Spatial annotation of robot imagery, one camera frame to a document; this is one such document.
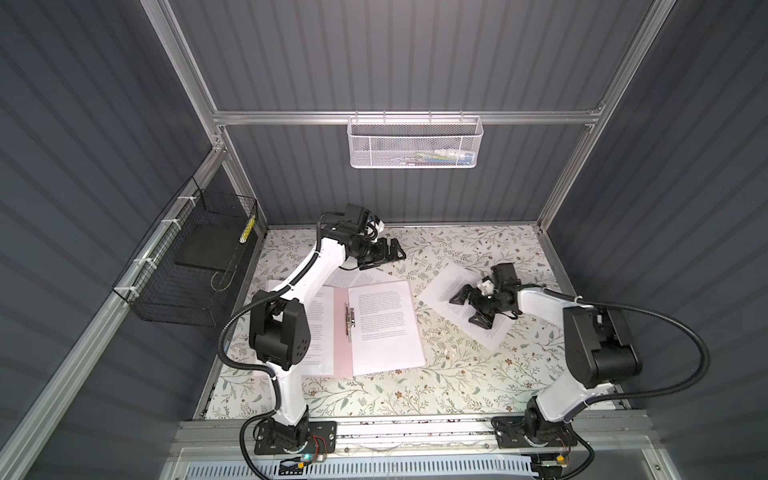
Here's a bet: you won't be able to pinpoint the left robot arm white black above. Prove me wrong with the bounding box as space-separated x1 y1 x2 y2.
248 230 406 427

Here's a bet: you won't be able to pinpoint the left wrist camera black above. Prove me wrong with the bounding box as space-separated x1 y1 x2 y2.
340 204 385 240

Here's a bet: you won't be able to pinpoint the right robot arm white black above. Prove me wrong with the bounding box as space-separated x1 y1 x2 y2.
449 280 642 446

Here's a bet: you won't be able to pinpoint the black wire basket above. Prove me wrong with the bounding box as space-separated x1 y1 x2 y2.
113 181 259 327

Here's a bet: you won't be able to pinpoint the printed paper sheet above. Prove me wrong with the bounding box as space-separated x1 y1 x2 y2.
324 268 394 289
418 262 517 352
300 286 341 377

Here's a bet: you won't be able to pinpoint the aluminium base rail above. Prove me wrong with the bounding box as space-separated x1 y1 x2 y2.
160 410 682 479

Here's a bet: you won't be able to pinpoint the black corrugated cable left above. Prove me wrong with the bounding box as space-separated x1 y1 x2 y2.
217 211 349 480

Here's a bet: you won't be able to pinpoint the pink file folder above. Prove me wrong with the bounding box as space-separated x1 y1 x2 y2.
257 279 427 379

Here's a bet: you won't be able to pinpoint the markers in white basket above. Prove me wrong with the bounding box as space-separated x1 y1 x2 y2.
392 149 476 168

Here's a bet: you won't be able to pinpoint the black corrugated cable right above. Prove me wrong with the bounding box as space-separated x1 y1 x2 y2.
542 287 712 401

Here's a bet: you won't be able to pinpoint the printed paper sheet back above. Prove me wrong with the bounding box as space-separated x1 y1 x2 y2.
324 268 394 289

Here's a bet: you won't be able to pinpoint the printed paper sheets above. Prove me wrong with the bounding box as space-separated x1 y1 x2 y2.
348 280 426 376

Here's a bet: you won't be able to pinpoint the white wire mesh basket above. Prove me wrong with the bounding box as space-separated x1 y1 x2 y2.
346 114 484 169

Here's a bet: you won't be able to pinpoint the yellow marker in basket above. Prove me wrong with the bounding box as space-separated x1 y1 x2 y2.
239 215 256 244

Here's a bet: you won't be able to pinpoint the black corrugated cable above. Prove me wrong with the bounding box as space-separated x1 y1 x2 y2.
542 287 712 401
217 211 349 480

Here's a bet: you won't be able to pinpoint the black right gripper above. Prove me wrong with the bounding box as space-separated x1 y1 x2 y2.
450 284 506 327

